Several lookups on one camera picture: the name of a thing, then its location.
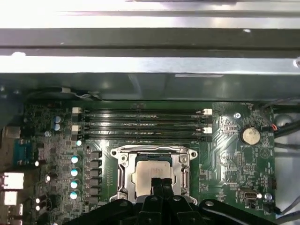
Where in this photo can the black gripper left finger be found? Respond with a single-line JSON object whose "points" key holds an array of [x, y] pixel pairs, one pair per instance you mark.
{"points": [[152, 211]]}

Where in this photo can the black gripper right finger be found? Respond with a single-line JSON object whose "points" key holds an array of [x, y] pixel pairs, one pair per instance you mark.
{"points": [[178, 211]]}

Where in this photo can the silver-topped CPU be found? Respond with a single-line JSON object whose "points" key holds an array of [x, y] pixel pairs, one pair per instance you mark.
{"points": [[145, 173]]}

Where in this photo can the metal socket cover frame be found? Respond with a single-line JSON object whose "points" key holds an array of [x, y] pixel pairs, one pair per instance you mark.
{"points": [[126, 174]]}

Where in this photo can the thin metal locking lever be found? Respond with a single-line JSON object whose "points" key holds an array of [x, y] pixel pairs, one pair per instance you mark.
{"points": [[140, 147]]}

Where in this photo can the black RAM slot white clips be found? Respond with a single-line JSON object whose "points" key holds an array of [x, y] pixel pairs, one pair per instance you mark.
{"points": [[140, 112], [140, 129]]}

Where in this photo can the green motherboard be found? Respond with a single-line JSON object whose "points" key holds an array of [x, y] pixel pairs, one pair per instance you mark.
{"points": [[211, 164]]}

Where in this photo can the internal USB port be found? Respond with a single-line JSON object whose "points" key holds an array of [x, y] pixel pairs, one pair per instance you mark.
{"points": [[249, 195]]}

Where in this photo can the silver cylindrical capacitor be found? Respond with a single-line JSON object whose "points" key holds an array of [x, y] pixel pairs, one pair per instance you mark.
{"points": [[57, 127], [74, 184], [74, 195], [57, 119], [37, 207], [74, 172], [74, 159], [79, 143], [37, 200]]}

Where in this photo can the round silver coin battery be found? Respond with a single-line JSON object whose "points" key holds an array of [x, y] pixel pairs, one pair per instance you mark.
{"points": [[249, 136]]}

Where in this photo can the grey black PC case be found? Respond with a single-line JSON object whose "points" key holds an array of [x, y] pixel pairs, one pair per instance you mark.
{"points": [[150, 89]]}

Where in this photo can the blue rear port connector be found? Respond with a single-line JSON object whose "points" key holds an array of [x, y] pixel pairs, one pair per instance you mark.
{"points": [[25, 152]]}

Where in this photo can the silver rear port block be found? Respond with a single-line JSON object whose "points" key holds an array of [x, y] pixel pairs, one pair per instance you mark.
{"points": [[11, 181], [9, 198]]}

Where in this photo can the grey metal rear port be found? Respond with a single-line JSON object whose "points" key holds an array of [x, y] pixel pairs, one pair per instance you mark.
{"points": [[10, 138]]}

